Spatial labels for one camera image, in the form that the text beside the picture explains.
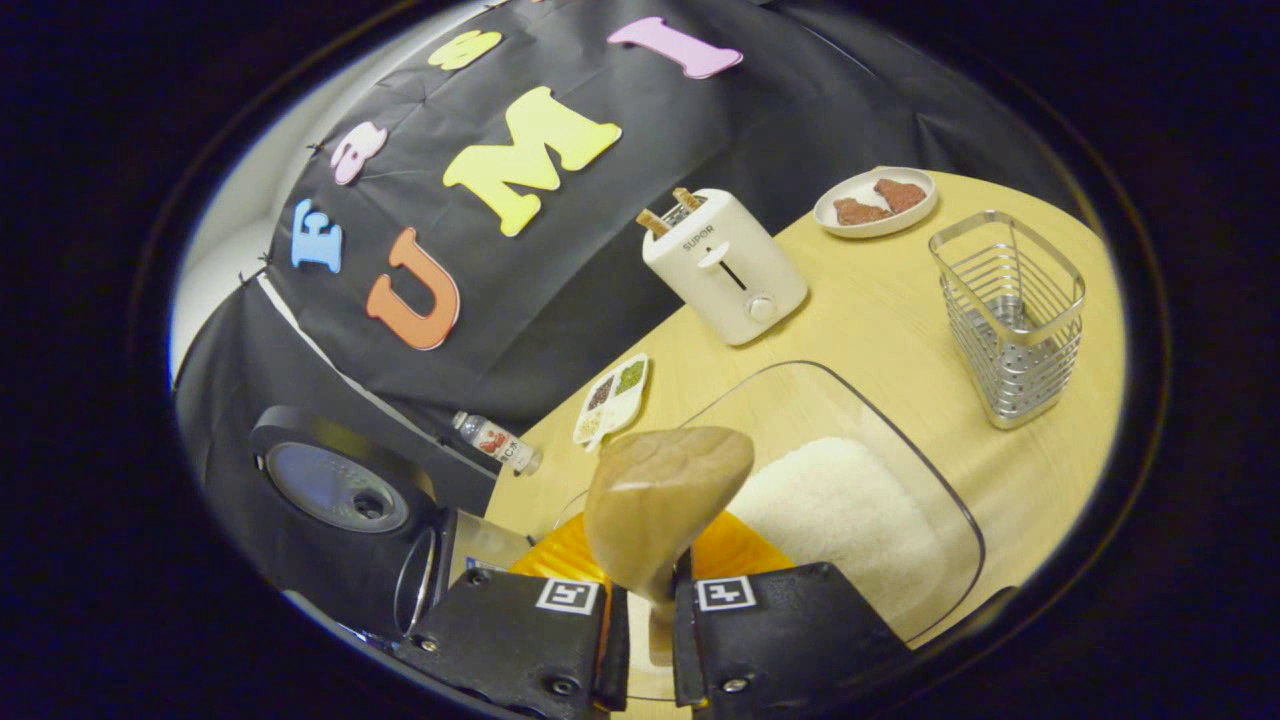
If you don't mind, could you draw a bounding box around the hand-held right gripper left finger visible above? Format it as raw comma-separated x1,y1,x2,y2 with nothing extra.
398,512,631,716

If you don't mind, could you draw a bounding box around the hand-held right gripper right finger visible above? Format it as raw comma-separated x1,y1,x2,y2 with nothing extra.
672,510,913,713

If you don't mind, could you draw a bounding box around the white rice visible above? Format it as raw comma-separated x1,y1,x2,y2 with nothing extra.
725,437,946,621

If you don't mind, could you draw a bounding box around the wooden spoon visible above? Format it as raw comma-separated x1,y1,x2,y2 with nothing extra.
584,427,756,666

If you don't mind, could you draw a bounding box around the silver rice cooker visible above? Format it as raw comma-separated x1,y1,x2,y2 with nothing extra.
205,405,536,641

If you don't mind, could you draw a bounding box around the clear plastic rice container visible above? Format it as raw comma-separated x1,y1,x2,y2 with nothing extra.
550,360,986,701

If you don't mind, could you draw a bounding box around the metal wire chopstick holder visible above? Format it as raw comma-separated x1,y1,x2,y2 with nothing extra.
928,210,1087,431

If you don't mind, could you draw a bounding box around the small clear bottle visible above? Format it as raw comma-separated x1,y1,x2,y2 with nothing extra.
452,411,543,476

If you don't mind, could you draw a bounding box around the white divided grain dish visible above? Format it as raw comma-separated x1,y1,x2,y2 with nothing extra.
573,353,651,451

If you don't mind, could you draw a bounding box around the white toaster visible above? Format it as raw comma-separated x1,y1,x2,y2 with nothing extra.
642,188,809,347

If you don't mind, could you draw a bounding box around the white round plate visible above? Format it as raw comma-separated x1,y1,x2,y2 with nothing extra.
813,166,939,239

